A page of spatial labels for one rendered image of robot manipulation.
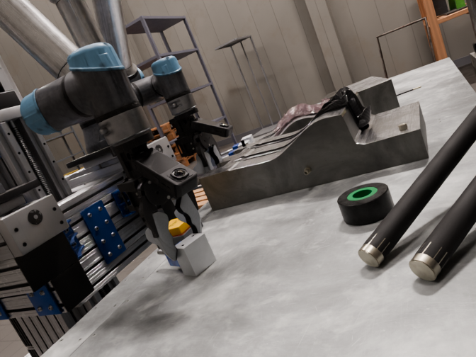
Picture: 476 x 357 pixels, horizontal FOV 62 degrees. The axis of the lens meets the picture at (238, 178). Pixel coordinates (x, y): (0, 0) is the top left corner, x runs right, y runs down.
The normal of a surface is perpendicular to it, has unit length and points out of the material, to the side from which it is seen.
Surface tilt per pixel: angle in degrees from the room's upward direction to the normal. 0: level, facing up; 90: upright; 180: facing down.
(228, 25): 90
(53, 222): 90
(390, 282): 0
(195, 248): 90
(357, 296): 0
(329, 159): 90
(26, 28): 82
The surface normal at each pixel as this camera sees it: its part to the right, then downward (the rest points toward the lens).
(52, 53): 0.00, 0.08
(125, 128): 0.22, 0.14
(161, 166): 0.02, -0.80
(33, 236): 0.84, -0.23
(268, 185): -0.38, 0.36
